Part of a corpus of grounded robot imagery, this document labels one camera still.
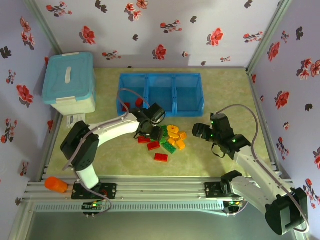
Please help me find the green rectangular lego brick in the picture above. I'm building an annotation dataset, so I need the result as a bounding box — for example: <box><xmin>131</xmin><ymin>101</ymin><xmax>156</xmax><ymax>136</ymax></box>
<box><xmin>161</xmin><ymin>141</ymin><xmax>177</xmax><ymax>154</ymax></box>

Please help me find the blue three-compartment plastic bin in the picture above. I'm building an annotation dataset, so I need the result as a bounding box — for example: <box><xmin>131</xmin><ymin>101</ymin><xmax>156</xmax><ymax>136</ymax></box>
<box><xmin>115</xmin><ymin>72</ymin><xmax>205</xmax><ymax>118</ymax></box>

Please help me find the white paper label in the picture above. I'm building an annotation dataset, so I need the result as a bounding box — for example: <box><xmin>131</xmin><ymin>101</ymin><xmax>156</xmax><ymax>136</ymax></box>
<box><xmin>66</xmin><ymin>113</ymin><xmax>87</xmax><ymax>130</ymax></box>

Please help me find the white storage box blue lid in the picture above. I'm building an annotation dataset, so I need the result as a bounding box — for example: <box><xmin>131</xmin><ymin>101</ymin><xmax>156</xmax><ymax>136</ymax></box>
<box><xmin>41</xmin><ymin>51</ymin><xmax>98</xmax><ymax>116</ymax></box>

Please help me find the green circuit board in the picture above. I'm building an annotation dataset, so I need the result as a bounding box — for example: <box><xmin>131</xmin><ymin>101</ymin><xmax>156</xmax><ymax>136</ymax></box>
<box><xmin>82</xmin><ymin>201</ymin><xmax>106</xmax><ymax>211</ymax></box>

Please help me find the orange plastic cylinder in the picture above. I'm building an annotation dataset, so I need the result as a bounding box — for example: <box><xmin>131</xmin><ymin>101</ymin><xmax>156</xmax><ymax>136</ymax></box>
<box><xmin>44</xmin><ymin>176</ymin><xmax>69</xmax><ymax>194</ymax></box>

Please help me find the black cable loop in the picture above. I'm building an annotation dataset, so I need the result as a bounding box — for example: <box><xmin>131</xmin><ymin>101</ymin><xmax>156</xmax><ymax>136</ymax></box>
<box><xmin>211</xmin><ymin>142</ymin><xmax>226</xmax><ymax>159</ymax></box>

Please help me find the grey left arm cable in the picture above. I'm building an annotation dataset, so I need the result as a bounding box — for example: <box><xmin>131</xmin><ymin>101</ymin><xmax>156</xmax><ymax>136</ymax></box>
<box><xmin>62</xmin><ymin>88</ymin><xmax>151</xmax><ymax>176</ymax></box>

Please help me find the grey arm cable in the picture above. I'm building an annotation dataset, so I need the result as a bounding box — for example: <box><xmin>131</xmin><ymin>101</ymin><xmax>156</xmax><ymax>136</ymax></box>
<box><xmin>214</xmin><ymin>104</ymin><xmax>310</xmax><ymax>234</ymax></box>
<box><xmin>62</xmin><ymin>88</ymin><xmax>151</xmax><ymax>176</ymax></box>

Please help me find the grey right arm cable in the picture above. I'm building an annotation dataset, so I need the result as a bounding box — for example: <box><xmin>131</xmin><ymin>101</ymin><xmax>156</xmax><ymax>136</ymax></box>
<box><xmin>214</xmin><ymin>104</ymin><xmax>310</xmax><ymax>234</ymax></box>

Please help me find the aluminium frame side rail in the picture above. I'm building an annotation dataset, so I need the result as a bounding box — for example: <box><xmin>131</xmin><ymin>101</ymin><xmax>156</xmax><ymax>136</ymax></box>
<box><xmin>246</xmin><ymin>67</ymin><xmax>286</xmax><ymax>177</ymax></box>
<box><xmin>34</xmin><ymin>111</ymin><xmax>64</xmax><ymax>181</ymax></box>

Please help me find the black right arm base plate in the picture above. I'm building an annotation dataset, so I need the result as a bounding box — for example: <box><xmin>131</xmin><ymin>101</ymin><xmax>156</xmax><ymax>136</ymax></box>
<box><xmin>204</xmin><ymin>181</ymin><xmax>226</xmax><ymax>199</ymax></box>

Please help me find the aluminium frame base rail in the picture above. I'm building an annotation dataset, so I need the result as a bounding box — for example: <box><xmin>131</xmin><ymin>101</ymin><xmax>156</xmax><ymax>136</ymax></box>
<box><xmin>22</xmin><ymin>175</ymin><xmax>294</xmax><ymax>201</ymax></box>

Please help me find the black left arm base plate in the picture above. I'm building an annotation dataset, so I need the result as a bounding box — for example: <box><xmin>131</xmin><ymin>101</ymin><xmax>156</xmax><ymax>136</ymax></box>
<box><xmin>71</xmin><ymin>182</ymin><xmax>118</xmax><ymax>200</ymax></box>

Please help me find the grey slotted cable duct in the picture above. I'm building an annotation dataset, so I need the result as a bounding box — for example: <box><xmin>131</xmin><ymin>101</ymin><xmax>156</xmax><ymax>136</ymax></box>
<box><xmin>33</xmin><ymin>201</ymin><xmax>226</xmax><ymax>214</ymax></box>

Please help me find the aluminium frame corner post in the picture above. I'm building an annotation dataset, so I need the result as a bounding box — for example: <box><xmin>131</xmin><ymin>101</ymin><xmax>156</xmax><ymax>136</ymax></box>
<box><xmin>246</xmin><ymin>0</ymin><xmax>294</xmax><ymax>74</ymax></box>
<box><xmin>24</xmin><ymin>0</ymin><xmax>63</xmax><ymax>55</ymax></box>

